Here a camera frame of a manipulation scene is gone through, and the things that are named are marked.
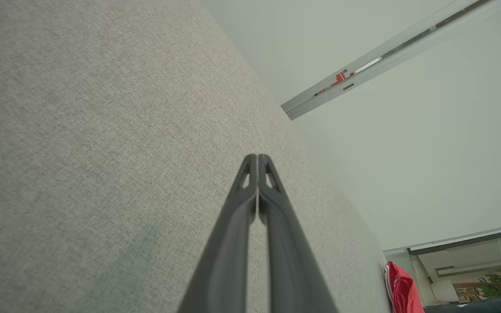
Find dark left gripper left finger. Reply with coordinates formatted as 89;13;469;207
177;153;259;313

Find red white-striped t-shirt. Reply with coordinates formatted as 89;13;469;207
384;260;426;313

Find red object behind partition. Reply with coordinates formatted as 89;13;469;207
315;70;356;97

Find grey metal partition post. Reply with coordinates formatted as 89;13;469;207
280;0;501;121

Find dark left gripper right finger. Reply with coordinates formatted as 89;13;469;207
257;153;341;313

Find dark window frame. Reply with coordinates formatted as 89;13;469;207
407;225;501;256

